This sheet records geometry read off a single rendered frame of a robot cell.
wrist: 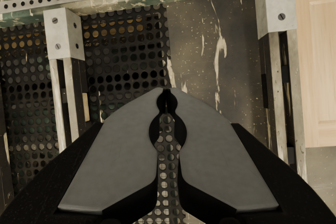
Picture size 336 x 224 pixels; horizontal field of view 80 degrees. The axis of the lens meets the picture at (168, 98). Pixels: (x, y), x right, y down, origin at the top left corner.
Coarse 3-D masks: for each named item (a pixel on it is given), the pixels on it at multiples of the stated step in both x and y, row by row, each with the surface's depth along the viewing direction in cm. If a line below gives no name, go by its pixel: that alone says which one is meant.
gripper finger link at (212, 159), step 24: (168, 96) 12; (192, 96) 11; (192, 120) 9; (216, 120) 9; (192, 144) 8; (216, 144) 8; (240, 144) 8; (192, 168) 7; (216, 168) 7; (240, 168) 7; (192, 192) 6; (216, 192) 6; (240, 192) 6; (264, 192) 6; (216, 216) 6
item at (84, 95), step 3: (84, 93) 57; (84, 96) 56; (84, 99) 56; (84, 102) 56; (87, 102) 58; (84, 105) 56; (87, 105) 58; (84, 108) 56; (87, 108) 57; (84, 111) 56; (87, 111) 57; (84, 114) 56; (87, 114) 57; (87, 117) 57; (87, 120) 57
